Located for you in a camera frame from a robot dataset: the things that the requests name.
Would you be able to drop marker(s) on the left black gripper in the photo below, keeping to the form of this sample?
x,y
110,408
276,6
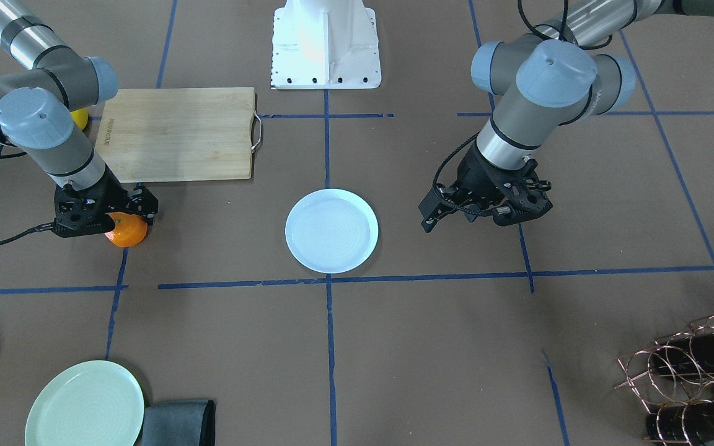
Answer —
x,y
474,174

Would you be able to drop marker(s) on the upper yellow lemon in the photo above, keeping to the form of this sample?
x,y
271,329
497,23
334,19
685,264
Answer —
x,y
81,118

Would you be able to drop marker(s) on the light green plate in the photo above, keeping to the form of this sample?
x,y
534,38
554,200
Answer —
x,y
91,403

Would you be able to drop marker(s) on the folded dark grey cloth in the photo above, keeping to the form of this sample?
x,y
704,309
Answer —
x,y
182,422

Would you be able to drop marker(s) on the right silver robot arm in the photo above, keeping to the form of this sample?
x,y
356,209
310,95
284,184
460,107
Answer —
x,y
36,108

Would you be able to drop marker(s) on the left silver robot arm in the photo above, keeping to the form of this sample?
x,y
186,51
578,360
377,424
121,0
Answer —
x,y
545,78

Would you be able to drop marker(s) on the light blue plate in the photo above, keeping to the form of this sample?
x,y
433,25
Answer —
x,y
331,231

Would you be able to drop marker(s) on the bamboo cutting board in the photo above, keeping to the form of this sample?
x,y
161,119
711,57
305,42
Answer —
x,y
182,134

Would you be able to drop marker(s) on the copper wire bottle rack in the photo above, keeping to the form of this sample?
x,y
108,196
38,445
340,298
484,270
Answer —
x,y
673,379

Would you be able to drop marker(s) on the dark wine bottle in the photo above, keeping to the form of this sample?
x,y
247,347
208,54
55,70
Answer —
x,y
686,356
681,423

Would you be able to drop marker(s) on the dark wine bottle upper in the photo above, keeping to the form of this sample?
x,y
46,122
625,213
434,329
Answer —
x,y
686,356

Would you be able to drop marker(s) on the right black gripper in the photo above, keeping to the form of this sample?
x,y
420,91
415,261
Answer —
x,y
111,191

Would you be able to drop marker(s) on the dark wine bottle lower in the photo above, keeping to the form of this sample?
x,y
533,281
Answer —
x,y
681,423

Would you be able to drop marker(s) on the orange mandarin fruit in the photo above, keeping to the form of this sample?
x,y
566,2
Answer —
x,y
129,230

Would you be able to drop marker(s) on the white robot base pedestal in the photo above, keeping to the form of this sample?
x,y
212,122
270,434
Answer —
x,y
325,45

